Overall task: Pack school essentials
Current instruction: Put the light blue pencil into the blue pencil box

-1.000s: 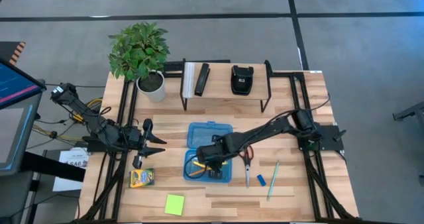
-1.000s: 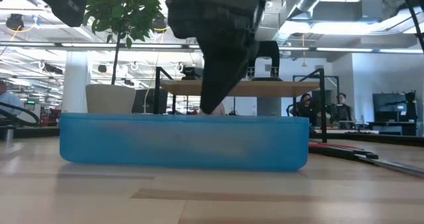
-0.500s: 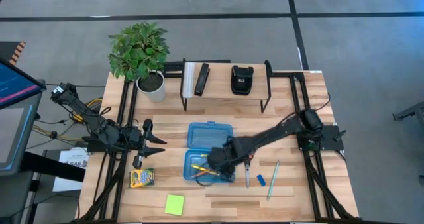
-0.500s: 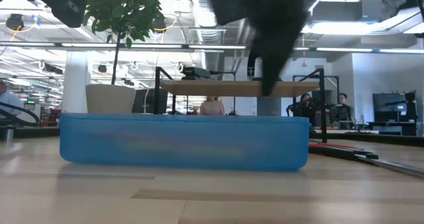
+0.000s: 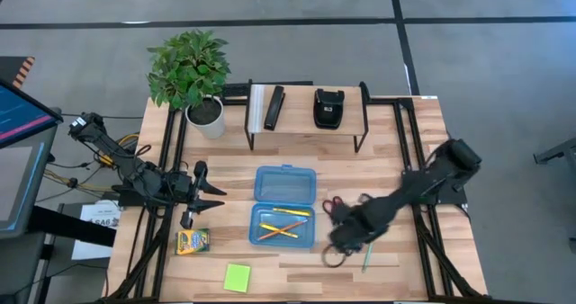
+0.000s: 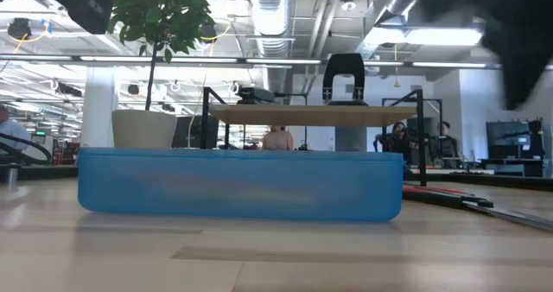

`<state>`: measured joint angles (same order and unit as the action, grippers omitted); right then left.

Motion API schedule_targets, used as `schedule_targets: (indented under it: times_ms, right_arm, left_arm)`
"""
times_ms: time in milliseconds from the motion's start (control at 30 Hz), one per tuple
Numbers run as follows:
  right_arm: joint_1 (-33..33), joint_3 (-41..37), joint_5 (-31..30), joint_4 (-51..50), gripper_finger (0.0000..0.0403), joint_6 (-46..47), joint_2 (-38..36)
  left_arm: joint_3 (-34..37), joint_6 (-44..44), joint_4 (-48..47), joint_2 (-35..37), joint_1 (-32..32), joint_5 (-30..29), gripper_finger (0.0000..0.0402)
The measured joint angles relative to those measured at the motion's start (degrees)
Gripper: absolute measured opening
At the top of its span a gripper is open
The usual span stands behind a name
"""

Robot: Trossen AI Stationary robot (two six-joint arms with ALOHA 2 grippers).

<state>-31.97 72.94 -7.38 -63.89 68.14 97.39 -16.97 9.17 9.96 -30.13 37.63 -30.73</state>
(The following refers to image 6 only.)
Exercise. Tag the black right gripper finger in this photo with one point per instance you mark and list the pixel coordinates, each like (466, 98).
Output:
(523, 67)

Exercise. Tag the black and red scissors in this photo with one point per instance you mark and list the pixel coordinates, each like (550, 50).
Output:
(445, 197)

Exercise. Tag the green leafy plant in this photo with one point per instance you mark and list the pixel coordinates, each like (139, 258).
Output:
(160, 11)

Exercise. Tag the bright rectangular ceiling light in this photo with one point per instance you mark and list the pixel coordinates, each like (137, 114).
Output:
(432, 36)

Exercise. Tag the black equipment rack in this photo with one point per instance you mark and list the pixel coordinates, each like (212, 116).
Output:
(514, 141)

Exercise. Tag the long ceiling light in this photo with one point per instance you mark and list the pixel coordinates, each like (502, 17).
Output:
(173, 59)

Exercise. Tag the person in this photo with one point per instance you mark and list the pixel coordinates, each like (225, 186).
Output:
(277, 140)
(397, 143)
(10, 130)
(446, 147)

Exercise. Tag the white plant pot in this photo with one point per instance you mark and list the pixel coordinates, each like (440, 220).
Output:
(144, 130)

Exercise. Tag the black background monitor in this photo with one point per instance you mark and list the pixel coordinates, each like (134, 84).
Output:
(194, 132)

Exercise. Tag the wooden shelf with black legs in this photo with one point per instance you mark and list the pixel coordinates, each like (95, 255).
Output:
(311, 116)

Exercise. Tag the blue translucent plastic pencil case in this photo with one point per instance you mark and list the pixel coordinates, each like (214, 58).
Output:
(242, 184)

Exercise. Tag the silver ceiling air duct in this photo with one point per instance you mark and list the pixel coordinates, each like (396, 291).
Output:
(271, 20)

